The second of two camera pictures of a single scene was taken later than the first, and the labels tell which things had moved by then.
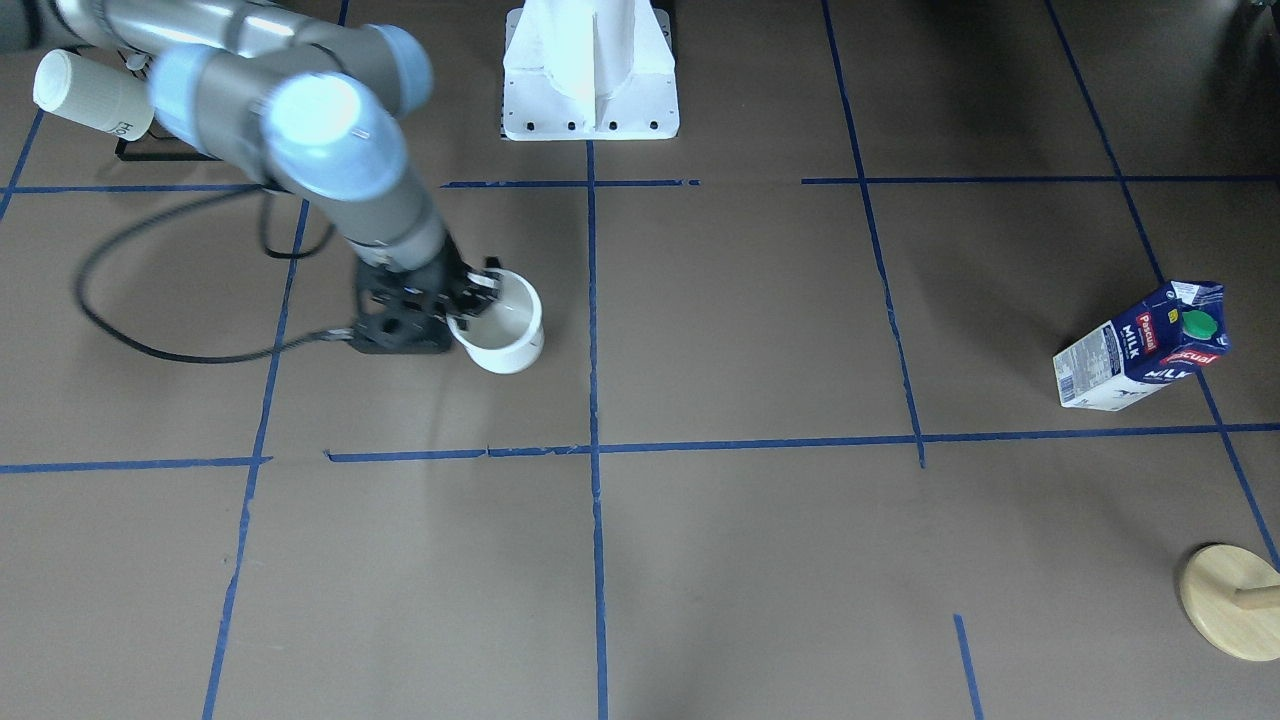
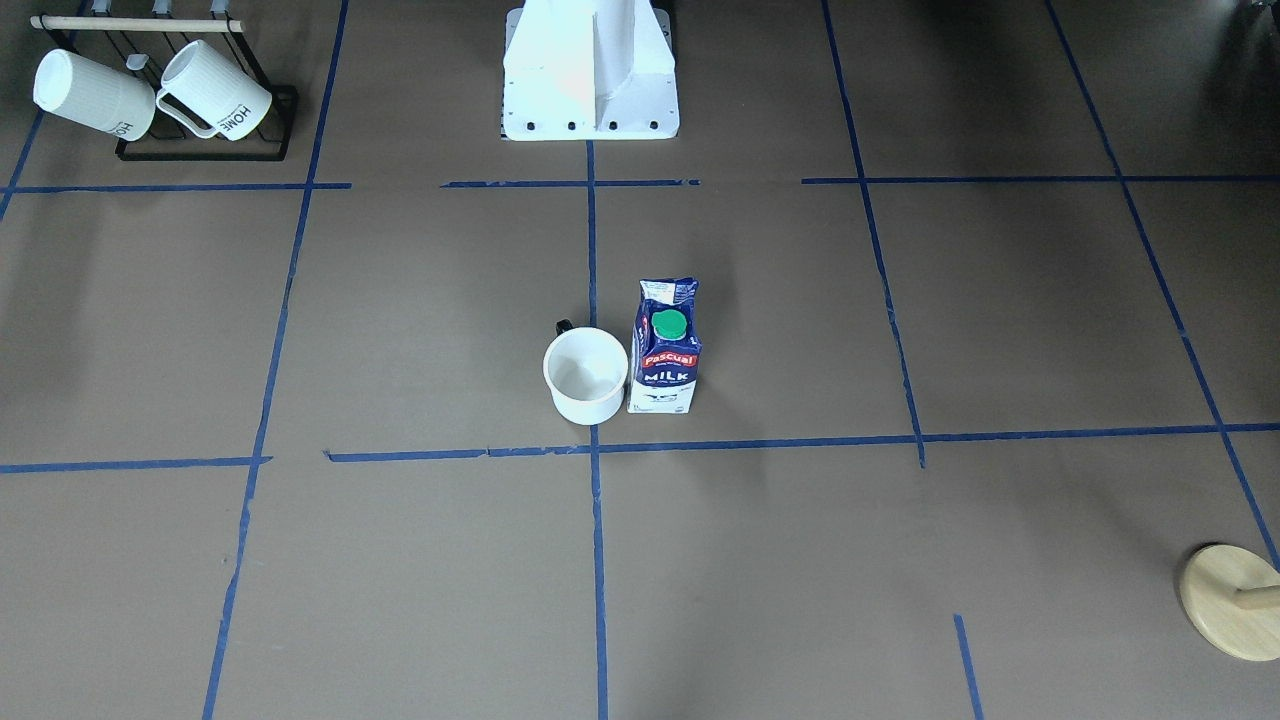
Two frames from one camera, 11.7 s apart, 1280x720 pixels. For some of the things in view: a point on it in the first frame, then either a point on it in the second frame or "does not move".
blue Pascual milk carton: x=1180 y=329 → x=667 y=347
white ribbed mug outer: x=95 y=94 does not move
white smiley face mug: x=509 y=337 → x=586 y=368
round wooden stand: x=1233 y=597 does not move
